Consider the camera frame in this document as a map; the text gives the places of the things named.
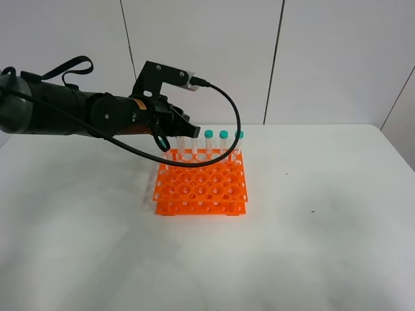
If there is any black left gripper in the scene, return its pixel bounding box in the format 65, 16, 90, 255
129, 95, 200, 139

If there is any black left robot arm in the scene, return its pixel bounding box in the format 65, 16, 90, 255
1, 61, 200, 138

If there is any second row tube left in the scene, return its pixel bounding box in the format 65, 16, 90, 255
162, 151, 171, 161

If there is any back row tube far right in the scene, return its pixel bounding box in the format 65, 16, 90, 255
233, 130, 244, 155

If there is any orange test tube rack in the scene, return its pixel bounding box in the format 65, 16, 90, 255
153, 153, 248, 216

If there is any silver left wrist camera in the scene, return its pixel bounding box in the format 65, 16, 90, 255
183, 71, 210, 91

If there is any black left camera cable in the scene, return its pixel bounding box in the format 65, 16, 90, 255
0, 79, 244, 168

